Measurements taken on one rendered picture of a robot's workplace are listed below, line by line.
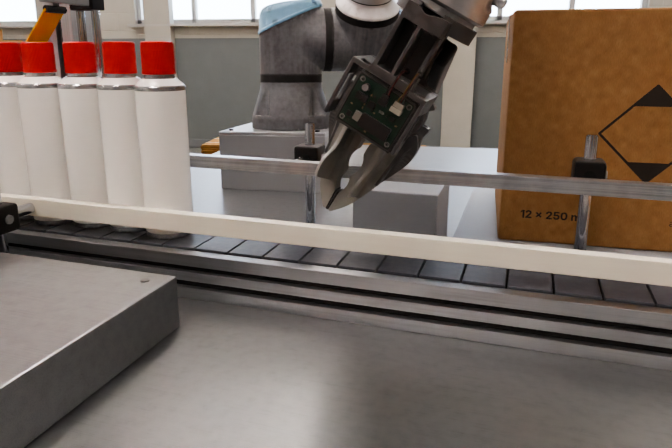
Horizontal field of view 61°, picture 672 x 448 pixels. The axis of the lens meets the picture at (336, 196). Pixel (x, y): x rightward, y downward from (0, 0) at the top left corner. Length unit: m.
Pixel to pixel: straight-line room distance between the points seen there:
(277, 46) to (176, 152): 0.48
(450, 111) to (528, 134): 5.30
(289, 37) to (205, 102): 5.60
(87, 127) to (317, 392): 0.39
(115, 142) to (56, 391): 0.30
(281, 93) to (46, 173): 0.48
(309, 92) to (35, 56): 0.51
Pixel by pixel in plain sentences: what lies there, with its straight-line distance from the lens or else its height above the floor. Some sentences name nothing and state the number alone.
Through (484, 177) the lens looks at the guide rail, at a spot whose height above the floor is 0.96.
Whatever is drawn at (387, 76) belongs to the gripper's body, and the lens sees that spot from 0.47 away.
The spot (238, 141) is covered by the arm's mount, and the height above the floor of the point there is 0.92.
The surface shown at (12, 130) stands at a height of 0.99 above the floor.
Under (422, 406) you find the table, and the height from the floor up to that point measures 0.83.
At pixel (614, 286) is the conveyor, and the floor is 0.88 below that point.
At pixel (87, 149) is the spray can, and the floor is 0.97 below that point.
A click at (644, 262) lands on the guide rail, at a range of 0.52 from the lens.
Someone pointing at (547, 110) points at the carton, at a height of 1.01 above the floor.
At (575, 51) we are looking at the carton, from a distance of 0.71.
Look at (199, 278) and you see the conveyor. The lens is 0.60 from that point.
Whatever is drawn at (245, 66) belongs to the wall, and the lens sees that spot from 6.44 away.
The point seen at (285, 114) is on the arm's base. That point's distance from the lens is 1.05.
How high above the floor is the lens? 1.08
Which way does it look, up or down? 14 degrees down
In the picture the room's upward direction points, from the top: straight up
